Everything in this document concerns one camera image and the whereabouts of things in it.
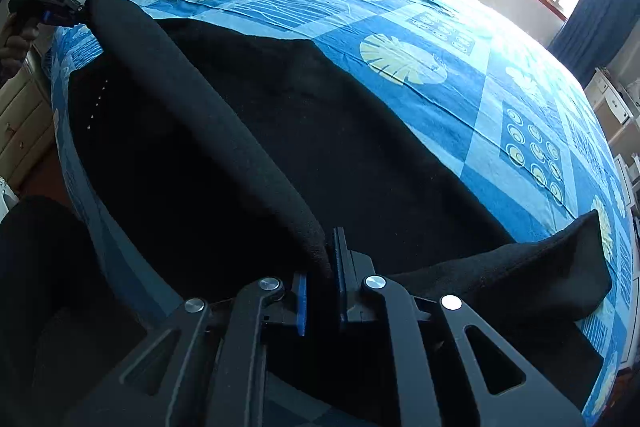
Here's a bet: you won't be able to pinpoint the black pants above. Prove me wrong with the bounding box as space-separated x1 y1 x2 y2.
1 0 612 426

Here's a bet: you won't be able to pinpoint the person's left hand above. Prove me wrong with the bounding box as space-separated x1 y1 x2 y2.
0 14 39 84

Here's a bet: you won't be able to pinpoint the cream bedside drawer cabinet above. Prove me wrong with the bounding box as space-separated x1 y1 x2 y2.
0 51 54 192

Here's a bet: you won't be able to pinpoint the blue patterned bed sheet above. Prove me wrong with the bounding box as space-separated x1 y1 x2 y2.
50 0 634 426

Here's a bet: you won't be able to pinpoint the white dresser furniture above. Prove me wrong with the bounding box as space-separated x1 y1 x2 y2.
583 66 640 218

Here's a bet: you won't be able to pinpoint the dark blue curtain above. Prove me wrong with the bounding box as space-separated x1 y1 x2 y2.
548 0 639 87

